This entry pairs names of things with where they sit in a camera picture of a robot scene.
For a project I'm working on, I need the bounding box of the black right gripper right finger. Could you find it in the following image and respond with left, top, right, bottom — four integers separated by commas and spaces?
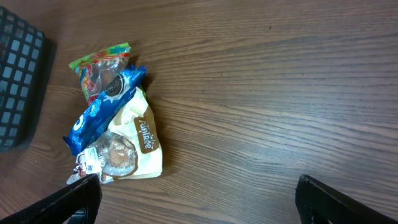
295, 174, 397, 224

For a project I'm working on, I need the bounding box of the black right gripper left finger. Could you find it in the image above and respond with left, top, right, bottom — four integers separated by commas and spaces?
1, 174, 102, 224

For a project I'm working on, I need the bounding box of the beige brown cookie bag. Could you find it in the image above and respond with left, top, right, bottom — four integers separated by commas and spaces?
67, 87, 163, 184

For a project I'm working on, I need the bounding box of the blue Oreo cookie packet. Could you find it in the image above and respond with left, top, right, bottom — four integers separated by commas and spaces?
63, 65, 147, 156

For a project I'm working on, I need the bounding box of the green Haribo gummy bag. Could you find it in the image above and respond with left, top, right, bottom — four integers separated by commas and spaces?
68, 42, 131, 105

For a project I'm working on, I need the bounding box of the grey plastic shopping basket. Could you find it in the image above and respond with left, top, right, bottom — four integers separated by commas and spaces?
1, 6, 46, 152

